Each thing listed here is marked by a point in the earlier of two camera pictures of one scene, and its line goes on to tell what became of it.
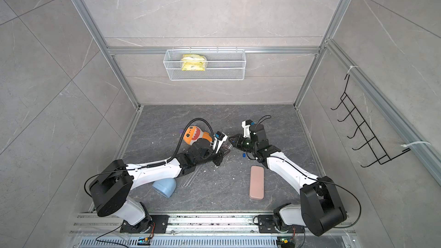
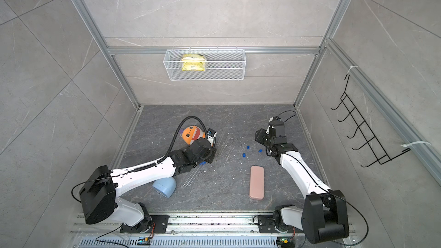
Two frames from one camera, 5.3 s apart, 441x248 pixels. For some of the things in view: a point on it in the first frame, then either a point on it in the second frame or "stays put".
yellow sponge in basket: [193, 62] stays put
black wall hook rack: [379, 154] stays put
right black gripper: [238, 143] -> [259, 136]
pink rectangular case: [256, 182] stays put
